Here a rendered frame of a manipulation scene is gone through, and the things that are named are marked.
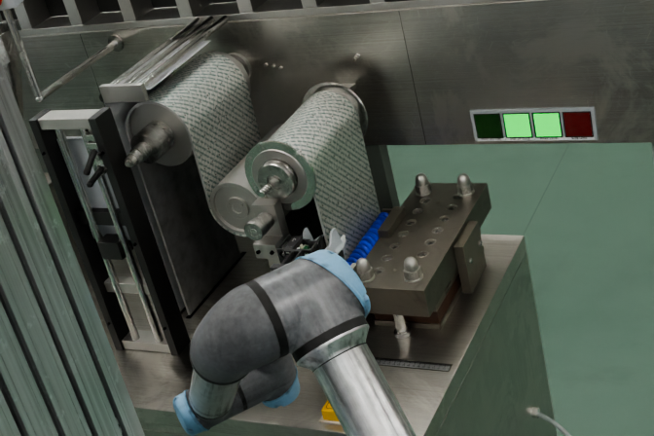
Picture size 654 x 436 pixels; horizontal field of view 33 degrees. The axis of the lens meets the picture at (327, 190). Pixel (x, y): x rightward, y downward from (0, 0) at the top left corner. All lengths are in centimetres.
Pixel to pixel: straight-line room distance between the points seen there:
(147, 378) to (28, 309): 126
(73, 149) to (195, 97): 25
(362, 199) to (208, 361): 77
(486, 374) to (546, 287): 167
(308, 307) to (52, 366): 56
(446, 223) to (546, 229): 196
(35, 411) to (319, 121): 122
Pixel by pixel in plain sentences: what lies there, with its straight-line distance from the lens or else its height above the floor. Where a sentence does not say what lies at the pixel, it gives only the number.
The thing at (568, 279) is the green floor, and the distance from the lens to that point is 385.
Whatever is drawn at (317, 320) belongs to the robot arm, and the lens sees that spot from 151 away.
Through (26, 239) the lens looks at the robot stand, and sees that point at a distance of 100.
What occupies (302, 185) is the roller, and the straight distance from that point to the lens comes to 203.
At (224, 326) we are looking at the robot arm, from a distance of 150.
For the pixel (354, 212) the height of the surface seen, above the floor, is 109.
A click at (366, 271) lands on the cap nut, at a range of 206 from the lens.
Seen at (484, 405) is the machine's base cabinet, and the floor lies 75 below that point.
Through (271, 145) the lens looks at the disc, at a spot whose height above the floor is 132.
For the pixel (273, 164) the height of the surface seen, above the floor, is 129.
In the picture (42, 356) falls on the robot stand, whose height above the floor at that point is 161.
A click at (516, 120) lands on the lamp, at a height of 120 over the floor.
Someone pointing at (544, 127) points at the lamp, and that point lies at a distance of 218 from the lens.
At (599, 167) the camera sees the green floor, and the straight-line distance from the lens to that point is 452.
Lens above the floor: 212
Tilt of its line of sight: 26 degrees down
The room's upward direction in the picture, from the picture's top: 14 degrees counter-clockwise
